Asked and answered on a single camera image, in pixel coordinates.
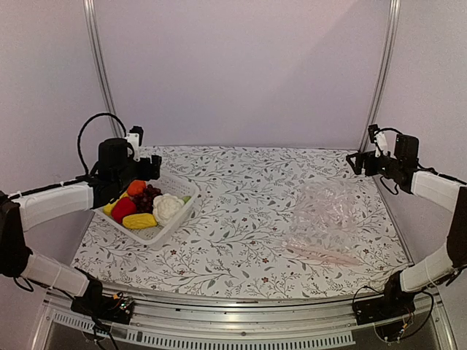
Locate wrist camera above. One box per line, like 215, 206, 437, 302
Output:
126, 125, 144, 162
368, 124, 388, 158

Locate clear zip top bag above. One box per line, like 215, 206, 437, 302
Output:
282, 179, 360, 266

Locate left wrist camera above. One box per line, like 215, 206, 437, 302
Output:
126, 125, 144, 162

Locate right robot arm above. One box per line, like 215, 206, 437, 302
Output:
346, 125, 466, 318

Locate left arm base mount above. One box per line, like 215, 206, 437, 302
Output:
71, 284, 134, 325

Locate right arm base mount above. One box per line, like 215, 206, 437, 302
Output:
352, 286, 416, 325

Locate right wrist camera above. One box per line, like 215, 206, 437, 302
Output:
368, 124, 388, 158

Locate white toy cauliflower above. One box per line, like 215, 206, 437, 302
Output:
153, 194, 185, 227

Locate left aluminium frame post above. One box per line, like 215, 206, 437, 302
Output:
82, 0, 117, 115

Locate front aluminium rail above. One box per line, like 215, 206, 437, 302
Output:
28, 280, 457, 350

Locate floral table mat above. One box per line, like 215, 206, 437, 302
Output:
73, 147, 409, 299

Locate aluminium frame post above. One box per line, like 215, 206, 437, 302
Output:
82, 0, 117, 115
359, 0, 401, 151

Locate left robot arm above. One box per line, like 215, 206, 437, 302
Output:
1, 133, 162, 316

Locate white plastic basket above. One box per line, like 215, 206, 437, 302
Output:
95, 171, 199, 249

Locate right aluminium frame post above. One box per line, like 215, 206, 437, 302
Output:
359, 0, 401, 151

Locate dark purple toy grapes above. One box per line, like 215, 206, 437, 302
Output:
132, 184, 162, 214

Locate red toy bell pepper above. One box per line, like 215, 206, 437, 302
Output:
111, 197, 137, 224

